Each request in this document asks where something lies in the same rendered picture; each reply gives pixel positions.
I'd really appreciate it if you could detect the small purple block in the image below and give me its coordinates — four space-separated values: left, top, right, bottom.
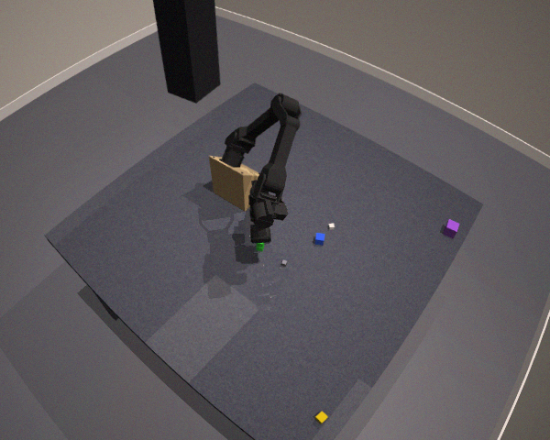
443 219 459 238

